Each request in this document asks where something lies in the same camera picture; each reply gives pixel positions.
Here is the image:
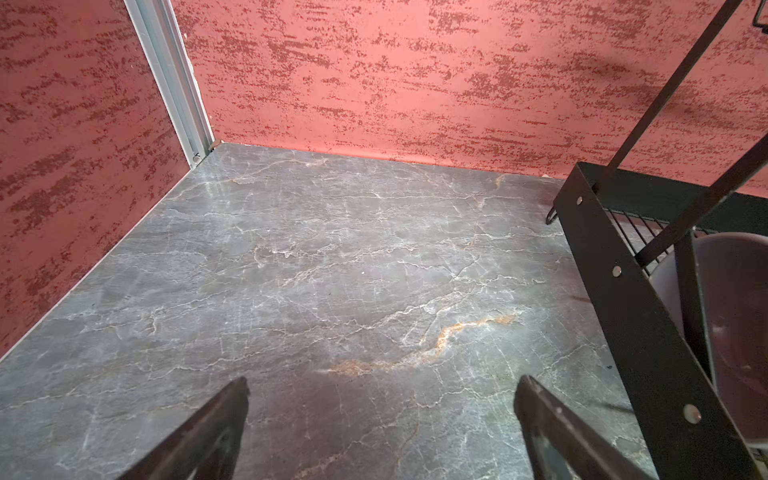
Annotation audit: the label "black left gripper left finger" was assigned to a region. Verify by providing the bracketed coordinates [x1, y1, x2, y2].
[120, 377, 249, 479]

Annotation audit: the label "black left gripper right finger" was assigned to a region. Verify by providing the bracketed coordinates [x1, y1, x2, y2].
[514, 375, 649, 479]

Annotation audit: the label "black metal dish rack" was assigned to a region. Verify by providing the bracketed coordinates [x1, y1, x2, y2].
[547, 1, 767, 479]

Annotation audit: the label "lilac ceramic bowl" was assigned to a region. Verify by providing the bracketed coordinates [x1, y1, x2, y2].
[649, 232, 768, 448]

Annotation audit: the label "aluminium left corner post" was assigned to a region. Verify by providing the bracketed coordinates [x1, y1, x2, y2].
[124, 0, 215, 170]

